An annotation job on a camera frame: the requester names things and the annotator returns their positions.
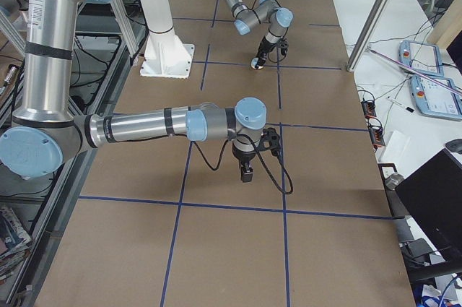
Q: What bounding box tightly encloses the lower teach pendant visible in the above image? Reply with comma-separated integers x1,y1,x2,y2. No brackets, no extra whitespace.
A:
411,75,461,121

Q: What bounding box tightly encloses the teach pendant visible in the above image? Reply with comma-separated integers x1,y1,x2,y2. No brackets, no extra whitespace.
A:
398,40,444,77
411,75,461,121

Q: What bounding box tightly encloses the aluminium frame post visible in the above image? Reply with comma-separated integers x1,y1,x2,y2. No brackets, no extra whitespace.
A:
346,0,390,72

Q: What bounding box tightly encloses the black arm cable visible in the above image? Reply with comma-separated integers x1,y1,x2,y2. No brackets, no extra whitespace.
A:
190,132,294,195
252,0,286,62

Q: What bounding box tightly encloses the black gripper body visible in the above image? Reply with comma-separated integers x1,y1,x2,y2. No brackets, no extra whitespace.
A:
232,147,256,172
256,39,274,64

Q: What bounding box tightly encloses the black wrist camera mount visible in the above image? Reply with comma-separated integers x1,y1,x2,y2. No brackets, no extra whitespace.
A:
258,127,281,158
276,38,289,57

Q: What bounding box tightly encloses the black marker pen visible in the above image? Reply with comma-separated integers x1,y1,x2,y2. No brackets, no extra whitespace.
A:
387,97,415,113

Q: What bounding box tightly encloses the black monitor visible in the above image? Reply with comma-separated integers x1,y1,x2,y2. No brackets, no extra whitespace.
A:
396,149,461,260

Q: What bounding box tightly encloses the white camera stand base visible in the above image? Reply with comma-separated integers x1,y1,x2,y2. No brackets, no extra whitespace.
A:
140,0,195,79

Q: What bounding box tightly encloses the upper teach pendant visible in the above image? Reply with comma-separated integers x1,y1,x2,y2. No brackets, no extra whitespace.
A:
398,40,444,77

